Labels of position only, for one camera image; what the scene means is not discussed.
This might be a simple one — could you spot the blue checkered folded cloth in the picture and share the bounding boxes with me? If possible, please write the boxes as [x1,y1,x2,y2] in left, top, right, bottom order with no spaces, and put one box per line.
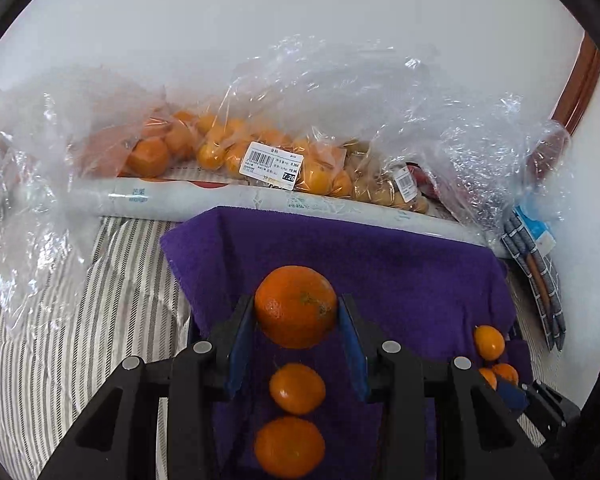
[500,210,566,351]

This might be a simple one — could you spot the wooden door frame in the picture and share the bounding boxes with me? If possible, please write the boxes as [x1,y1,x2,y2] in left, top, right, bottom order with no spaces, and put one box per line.
[550,30,600,133]

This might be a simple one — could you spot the clear bag of kumquats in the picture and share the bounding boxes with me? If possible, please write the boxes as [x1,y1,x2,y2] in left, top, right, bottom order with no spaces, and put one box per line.
[195,35,376,201]

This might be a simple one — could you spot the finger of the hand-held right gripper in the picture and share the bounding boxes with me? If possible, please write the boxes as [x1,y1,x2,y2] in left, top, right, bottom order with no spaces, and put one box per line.
[495,379,582,444]

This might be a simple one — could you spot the clear bag of longans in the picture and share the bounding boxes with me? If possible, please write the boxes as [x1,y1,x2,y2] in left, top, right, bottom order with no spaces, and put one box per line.
[350,55,461,216]

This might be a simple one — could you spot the clear bag of mandarins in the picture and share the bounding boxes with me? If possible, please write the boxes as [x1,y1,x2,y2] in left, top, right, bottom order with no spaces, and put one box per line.
[70,85,216,181]

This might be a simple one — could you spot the empty clear plastic bag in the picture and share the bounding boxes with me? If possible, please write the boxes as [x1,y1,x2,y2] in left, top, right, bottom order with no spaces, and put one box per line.
[0,65,171,336]

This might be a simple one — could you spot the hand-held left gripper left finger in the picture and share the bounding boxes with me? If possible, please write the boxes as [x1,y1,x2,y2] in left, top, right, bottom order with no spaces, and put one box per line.
[37,294,257,480]

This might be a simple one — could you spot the large orange mandarin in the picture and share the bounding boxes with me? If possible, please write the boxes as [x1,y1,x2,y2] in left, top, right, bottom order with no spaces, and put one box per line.
[253,416,326,479]
[269,363,327,416]
[254,265,339,350]

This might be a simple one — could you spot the blue and white tissue pack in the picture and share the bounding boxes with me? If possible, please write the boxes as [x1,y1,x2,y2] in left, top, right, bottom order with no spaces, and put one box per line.
[512,202,556,251]

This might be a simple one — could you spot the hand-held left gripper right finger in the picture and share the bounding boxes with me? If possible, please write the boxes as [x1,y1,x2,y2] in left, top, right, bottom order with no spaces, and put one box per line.
[336,294,553,480]

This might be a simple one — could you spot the white paper roll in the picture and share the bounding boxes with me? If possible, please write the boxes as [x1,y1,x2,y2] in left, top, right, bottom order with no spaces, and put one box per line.
[62,176,493,248]

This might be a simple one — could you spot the purple towel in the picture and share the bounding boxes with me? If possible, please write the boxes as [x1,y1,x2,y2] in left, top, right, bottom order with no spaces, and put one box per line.
[159,206,533,480]

